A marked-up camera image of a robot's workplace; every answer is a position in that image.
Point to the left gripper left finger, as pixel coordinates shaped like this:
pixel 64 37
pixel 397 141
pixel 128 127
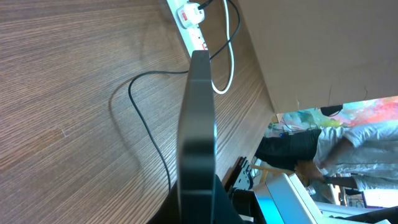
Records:
pixel 168 212

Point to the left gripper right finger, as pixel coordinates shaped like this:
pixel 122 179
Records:
pixel 224 212

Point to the Galaxy S25 smartphone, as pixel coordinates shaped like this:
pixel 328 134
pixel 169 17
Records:
pixel 196 138

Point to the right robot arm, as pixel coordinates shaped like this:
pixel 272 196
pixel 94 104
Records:
pixel 284 199

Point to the white USB charger plug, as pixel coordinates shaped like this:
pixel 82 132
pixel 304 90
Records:
pixel 190 14

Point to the person in white shirt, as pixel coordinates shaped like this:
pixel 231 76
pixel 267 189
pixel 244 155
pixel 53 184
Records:
pixel 363 157

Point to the white power strip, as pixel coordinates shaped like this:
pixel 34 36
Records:
pixel 192 37

